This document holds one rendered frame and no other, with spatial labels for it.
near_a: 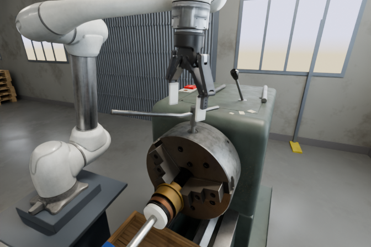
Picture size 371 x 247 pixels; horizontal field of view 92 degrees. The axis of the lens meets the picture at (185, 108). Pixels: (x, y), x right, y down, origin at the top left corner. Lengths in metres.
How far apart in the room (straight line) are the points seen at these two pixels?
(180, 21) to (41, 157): 0.79
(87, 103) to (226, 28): 2.44
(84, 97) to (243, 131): 0.72
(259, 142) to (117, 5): 0.61
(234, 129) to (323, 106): 2.67
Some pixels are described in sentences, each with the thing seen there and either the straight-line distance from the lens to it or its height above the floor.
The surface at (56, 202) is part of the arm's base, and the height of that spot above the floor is 0.83.
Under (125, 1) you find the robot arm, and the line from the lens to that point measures 0.63.
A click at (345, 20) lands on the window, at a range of 3.12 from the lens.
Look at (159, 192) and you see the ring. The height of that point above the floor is 1.12.
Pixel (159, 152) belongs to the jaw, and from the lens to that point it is 0.57.
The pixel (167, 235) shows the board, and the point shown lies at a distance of 0.73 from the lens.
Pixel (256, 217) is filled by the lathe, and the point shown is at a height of 0.54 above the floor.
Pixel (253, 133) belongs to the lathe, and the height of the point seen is 1.22.
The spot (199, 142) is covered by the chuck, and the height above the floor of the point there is 1.23.
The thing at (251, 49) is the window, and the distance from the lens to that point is 2.95.
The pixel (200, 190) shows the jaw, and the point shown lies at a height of 1.12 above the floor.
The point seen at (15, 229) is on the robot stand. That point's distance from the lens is 1.18.
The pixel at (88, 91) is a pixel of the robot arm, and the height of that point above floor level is 1.29.
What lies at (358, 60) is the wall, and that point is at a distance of 3.22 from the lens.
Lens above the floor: 1.50
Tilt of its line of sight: 20 degrees down
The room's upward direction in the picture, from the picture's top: straight up
